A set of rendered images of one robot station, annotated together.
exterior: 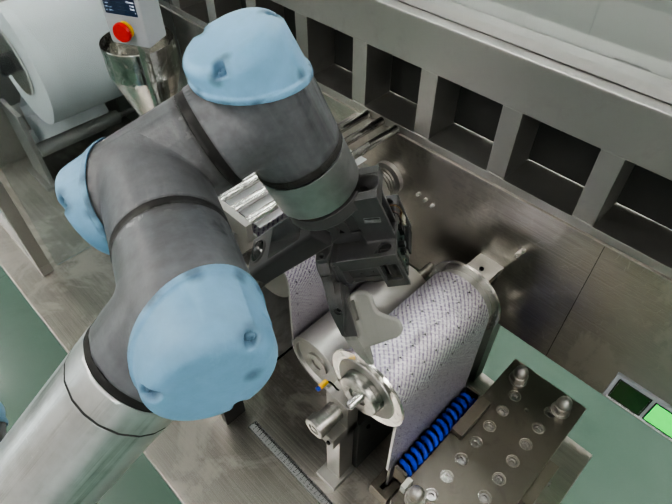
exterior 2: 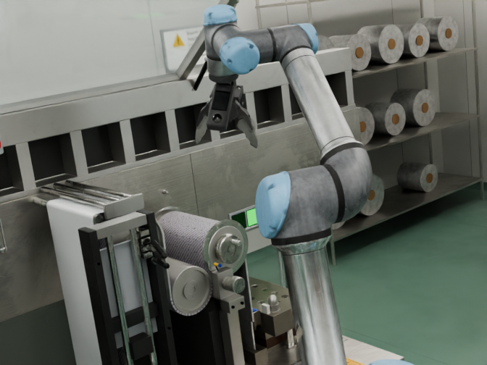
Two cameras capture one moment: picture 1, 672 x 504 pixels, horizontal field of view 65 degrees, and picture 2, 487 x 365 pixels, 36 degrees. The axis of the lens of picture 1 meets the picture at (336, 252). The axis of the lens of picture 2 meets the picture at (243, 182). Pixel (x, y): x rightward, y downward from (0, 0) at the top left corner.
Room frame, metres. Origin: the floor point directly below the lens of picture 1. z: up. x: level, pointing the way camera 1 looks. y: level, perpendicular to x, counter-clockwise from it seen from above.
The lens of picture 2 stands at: (0.12, 1.77, 1.86)
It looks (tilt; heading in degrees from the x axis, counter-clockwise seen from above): 14 degrees down; 277
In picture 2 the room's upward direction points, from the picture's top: 7 degrees counter-clockwise
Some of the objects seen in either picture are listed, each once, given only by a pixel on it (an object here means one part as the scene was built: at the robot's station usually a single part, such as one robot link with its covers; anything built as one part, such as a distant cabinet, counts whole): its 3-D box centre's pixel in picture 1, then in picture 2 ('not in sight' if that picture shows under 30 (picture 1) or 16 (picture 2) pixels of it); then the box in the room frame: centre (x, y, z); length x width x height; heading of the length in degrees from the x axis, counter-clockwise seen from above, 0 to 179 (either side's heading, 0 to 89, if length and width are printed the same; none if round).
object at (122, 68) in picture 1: (140, 53); not in sight; (1.00, 0.38, 1.50); 0.14 x 0.14 x 0.06
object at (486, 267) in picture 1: (482, 269); not in sight; (0.62, -0.26, 1.28); 0.06 x 0.05 x 0.02; 135
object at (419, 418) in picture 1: (433, 404); (222, 280); (0.45, -0.18, 1.11); 0.23 x 0.01 x 0.18; 135
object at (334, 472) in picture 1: (334, 441); (233, 326); (0.41, 0.00, 1.05); 0.06 x 0.05 x 0.31; 135
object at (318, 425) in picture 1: (317, 425); (236, 284); (0.38, 0.03, 1.18); 0.04 x 0.02 x 0.04; 45
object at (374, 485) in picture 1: (423, 445); (229, 343); (0.46, -0.18, 0.92); 0.28 x 0.04 x 0.04; 135
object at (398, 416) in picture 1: (366, 387); (225, 248); (0.41, -0.05, 1.25); 0.15 x 0.01 x 0.15; 45
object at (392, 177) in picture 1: (377, 185); not in sight; (0.79, -0.08, 1.34); 0.07 x 0.07 x 0.07; 45
